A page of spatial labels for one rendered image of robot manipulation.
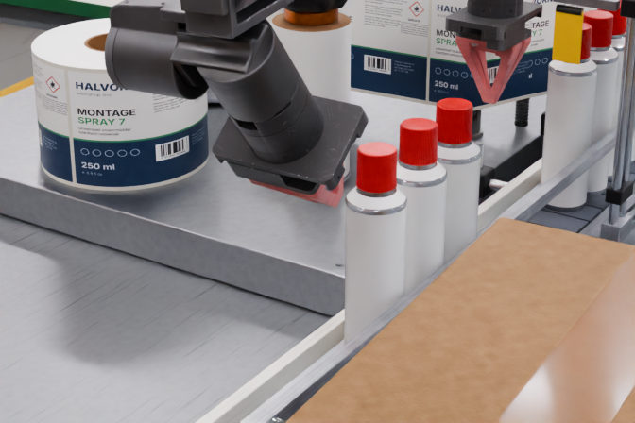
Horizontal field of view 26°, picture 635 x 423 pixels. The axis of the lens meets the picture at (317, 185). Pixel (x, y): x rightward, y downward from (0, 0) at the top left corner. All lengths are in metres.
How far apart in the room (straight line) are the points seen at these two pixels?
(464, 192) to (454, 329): 0.47
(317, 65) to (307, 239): 0.20
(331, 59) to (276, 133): 0.57
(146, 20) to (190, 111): 0.64
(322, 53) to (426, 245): 0.37
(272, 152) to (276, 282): 0.47
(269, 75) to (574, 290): 0.24
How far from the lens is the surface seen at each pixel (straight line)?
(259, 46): 0.91
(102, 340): 1.37
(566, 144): 1.50
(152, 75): 0.94
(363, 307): 1.17
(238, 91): 0.91
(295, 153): 0.97
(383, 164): 1.12
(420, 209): 1.19
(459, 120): 1.23
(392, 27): 1.71
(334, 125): 0.98
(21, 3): 2.73
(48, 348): 1.37
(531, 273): 0.86
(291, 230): 1.46
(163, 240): 1.50
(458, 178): 1.24
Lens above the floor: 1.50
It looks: 23 degrees down
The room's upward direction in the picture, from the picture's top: straight up
